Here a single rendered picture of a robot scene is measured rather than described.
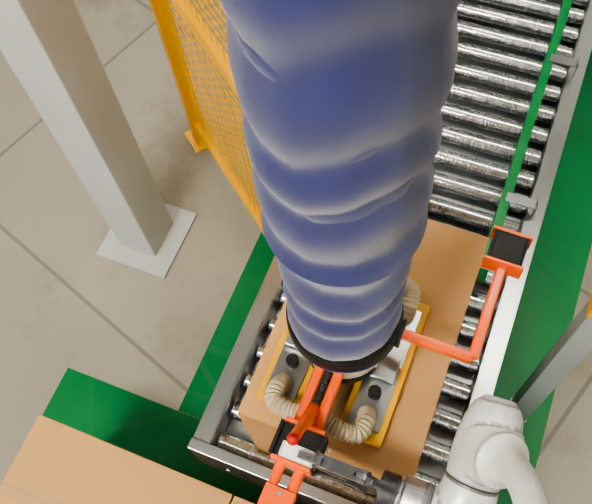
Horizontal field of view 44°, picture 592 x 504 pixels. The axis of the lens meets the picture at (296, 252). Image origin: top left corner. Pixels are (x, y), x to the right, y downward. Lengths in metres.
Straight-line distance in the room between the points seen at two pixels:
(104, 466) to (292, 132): 1.52
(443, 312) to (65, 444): 1.09
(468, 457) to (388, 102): 0.83
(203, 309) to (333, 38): 2.22
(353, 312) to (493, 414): 0.36
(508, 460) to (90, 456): 1.20
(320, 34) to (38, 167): 2.73
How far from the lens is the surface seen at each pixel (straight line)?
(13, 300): 3.01
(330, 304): 1.12
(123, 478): 2.08
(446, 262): 1.75
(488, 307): 1.57
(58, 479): 2.14
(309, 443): 1.45
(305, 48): 0.62
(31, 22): 1.90
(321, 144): 0.71
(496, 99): 2.54
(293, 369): 1.62
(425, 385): 1.64
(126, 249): 2.93
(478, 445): 1.35
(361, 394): 1.60
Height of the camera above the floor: 2.52
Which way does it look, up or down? 64 degrees down
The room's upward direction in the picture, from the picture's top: 8 degrees counter-clockwise
